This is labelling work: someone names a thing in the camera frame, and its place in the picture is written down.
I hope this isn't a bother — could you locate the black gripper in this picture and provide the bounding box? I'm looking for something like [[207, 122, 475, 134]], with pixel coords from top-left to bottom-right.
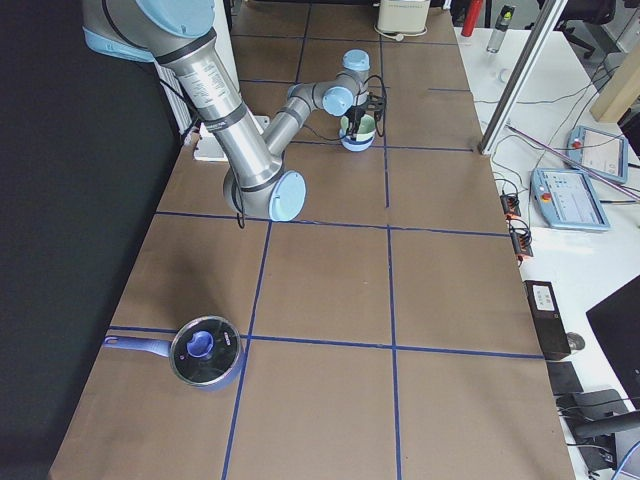
[[347, 94, 386, 138]]

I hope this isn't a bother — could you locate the green bowl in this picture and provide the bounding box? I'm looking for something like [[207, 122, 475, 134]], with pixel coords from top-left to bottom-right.
[[339, 114, 376, 143]]

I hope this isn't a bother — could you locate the blue bowl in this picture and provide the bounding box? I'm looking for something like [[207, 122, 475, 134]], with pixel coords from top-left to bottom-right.
[[340, 131, 376, 152]]

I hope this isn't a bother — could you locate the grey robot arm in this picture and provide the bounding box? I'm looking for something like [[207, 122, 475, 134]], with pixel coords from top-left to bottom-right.
[[262, 49, 387, 155], [82, 1, 306, 222]]

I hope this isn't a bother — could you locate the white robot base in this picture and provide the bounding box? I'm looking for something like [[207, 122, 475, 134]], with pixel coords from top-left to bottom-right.
[[192, 113, 274, 162]]

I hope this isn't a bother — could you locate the cream appliance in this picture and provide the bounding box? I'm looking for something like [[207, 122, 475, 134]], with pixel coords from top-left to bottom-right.
[[376, 0, 430, 35]]

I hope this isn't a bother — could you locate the red bottle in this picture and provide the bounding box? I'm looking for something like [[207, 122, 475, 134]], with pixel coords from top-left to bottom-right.
[[461, 0, 484, 38]]

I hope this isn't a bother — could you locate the grey water bottle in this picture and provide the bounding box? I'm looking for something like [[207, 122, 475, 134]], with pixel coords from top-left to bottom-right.
[[486, 5, 515, 54]]

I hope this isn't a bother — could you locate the near blue teach pendant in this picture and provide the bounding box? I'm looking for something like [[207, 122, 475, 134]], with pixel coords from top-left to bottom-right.
[[531, 168, 610, 232]]

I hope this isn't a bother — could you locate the blue teach pendant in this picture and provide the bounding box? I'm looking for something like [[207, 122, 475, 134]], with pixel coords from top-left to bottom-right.
[[567, 126, 629, 185], [531, 168, 610, 232]]

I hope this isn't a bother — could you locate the far blue teach pendant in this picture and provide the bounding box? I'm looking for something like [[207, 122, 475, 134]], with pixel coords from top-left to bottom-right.
[[567, 126, 629, 185]]

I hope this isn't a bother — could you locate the black power box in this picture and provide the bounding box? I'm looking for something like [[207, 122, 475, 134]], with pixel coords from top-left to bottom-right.
[[524, 280, 571, 361]]

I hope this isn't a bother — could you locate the blue pot with glass lid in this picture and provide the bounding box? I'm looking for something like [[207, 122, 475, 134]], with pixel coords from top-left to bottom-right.
[[103, 316, 245, 391]]

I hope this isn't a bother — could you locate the black monitor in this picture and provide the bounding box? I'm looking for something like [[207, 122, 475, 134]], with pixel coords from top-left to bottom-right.
[[586, 278, 640, 407]]

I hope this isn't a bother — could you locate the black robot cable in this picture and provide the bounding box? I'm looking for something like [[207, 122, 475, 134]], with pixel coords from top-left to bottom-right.
[[299, 74, 389, 144]]

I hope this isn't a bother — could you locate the aluminium frame post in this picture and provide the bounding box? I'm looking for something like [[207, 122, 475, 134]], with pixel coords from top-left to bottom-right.
[[478, 0, 567, 155]]

